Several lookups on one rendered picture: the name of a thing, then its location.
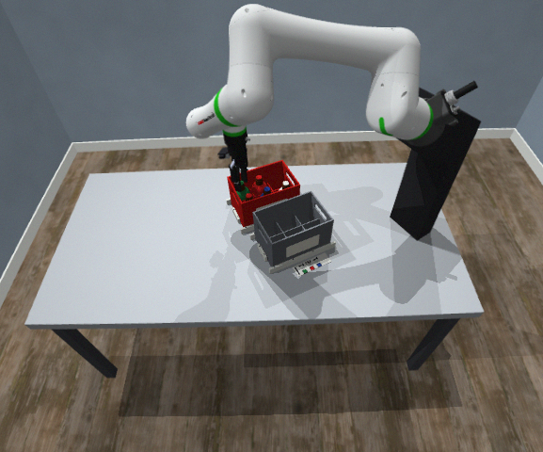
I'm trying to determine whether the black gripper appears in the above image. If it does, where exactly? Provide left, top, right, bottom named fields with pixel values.
left=228, top=144, right=248, bottom=192

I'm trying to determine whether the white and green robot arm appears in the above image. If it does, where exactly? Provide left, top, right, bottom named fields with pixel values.
left=186, top=4, right=478, bottom=148

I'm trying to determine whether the green bottle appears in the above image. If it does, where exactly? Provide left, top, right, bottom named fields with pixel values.
left=236, top=181, right=250, bottom=201

